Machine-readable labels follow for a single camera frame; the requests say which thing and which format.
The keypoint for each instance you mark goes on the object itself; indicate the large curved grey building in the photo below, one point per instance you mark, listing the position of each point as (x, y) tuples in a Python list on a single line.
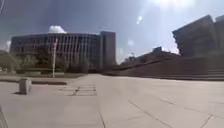
[(76, 46)]

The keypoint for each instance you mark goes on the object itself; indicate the low dark building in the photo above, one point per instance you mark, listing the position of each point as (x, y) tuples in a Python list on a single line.
[(151, 55)]

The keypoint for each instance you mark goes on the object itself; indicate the metal ground grate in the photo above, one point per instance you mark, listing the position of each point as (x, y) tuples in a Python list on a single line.
[(80, 90)]

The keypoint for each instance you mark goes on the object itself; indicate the pale stone slab plaza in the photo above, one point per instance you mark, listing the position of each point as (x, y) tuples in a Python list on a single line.
[(133, 100)]

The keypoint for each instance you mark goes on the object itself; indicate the pale pole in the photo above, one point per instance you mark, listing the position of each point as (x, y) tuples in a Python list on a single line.
[(54, 60)]

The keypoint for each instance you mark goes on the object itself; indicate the wide stone steps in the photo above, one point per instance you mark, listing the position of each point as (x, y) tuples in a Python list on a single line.
[(186, 68)]

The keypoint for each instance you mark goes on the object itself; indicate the row of trees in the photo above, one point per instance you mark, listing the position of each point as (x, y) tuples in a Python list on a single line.
[(33, 61)]

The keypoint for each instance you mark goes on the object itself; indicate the dark angular building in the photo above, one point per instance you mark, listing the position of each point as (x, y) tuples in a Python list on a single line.
[(196, 36)]

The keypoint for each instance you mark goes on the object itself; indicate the grey stone block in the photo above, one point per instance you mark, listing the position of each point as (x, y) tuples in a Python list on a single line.
[(25, 86)]

